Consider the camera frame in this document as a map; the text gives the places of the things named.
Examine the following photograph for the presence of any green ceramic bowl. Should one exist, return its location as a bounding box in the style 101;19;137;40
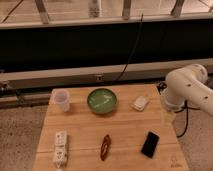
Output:
87;88;118;115

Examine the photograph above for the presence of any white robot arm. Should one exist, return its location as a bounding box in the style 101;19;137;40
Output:
160;64;213;126

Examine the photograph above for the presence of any black smartphone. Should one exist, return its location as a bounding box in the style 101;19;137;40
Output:
141;132;159;158

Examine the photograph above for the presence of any small white box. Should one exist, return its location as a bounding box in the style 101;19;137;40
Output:
131;96;149;111

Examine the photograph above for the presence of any clear plastic measuring cup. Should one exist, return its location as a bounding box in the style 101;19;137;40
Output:
53;90;70;112

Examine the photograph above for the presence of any white power strip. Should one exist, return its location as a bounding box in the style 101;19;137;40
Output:
53;131;68;171

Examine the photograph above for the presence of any black cable by arm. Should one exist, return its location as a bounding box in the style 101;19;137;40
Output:
156;81;201;139

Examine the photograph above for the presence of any black hanging cable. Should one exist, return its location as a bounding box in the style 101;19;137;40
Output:
111;13;145;84

